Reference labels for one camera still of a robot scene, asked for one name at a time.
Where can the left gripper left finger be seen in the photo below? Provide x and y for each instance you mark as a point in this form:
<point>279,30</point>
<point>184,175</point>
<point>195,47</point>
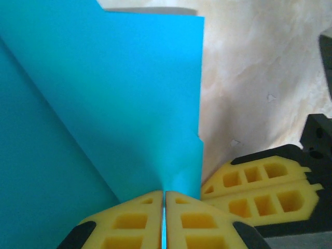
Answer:
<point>129,223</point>

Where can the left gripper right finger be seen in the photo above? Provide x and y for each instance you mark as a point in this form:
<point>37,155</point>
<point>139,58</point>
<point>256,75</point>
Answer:
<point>199,223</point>

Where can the blue paper sheet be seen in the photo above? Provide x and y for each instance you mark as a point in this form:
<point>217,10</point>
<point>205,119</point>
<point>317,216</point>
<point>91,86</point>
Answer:
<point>103,77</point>

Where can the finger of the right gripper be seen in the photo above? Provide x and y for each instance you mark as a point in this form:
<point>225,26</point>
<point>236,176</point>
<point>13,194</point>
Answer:
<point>272,205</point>
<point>259,173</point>

